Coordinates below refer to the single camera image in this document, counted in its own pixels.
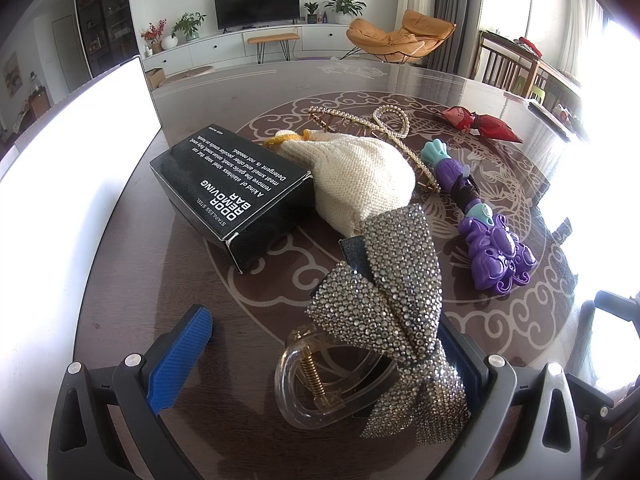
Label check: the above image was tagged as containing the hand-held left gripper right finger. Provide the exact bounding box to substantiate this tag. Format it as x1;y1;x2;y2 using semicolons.
440;317;586;480

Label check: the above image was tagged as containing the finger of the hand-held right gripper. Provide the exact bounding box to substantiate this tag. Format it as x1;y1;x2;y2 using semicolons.
580;289;640;386

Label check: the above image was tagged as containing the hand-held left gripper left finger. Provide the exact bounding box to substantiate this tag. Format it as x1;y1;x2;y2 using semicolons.
47;304;216;480

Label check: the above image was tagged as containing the rhinestone bow hair claw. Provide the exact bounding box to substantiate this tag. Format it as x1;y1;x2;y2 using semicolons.
274;204;472;446

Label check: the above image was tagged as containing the purple octopus toy figure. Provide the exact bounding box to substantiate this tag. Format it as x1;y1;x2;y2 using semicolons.
420;140;538;292

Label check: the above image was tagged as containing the black cardboard box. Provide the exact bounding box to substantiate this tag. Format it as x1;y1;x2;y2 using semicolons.
150;124;315;276

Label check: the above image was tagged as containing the red hair bow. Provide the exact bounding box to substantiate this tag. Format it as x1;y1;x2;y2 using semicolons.
434;106;525;143

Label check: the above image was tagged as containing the cream knit glove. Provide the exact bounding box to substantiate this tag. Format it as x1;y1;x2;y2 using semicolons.
264;129;416;238

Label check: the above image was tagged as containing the pearl rhinestone hair clip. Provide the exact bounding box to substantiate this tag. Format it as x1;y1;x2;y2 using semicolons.
306;104;442;193

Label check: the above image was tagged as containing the brown patterned desktop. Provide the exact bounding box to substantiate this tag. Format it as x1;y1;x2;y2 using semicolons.
72;57;640;480

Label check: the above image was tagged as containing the wooden side table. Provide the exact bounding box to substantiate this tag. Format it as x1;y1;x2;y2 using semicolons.
520;35;586;136

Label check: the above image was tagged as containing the dark wooden chair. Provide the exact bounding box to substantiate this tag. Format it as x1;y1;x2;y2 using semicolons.
477;30;538;96

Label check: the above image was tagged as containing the beige floor cushion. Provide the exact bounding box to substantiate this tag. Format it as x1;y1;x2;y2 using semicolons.
165;65;216;81

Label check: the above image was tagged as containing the brown wooden cabinet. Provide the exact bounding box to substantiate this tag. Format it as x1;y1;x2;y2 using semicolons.
27;72;51;121

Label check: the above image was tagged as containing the green plant in teal pot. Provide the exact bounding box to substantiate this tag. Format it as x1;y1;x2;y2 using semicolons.
172;12;207;42

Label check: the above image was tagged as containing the wooden bench with metal legs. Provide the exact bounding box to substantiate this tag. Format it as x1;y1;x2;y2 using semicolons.
247;32;301;63

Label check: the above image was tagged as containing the orange lounge chair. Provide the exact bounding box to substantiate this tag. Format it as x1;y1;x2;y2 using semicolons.
346;9;457;65

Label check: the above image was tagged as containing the dark glass display cabinet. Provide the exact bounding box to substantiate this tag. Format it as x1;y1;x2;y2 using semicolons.
74;0;136;78

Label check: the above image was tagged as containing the white television cabinet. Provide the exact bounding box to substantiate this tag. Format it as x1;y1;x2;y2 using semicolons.
140;22;381;73

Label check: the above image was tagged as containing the black flat television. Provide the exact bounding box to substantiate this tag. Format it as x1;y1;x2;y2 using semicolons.
213;0;301;30

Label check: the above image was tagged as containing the large leafy potted plant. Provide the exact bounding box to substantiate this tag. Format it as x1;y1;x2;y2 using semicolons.
324;0;368;25

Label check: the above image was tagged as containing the framed wall painting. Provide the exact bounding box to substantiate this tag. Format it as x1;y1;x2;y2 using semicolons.
2;52;23;96

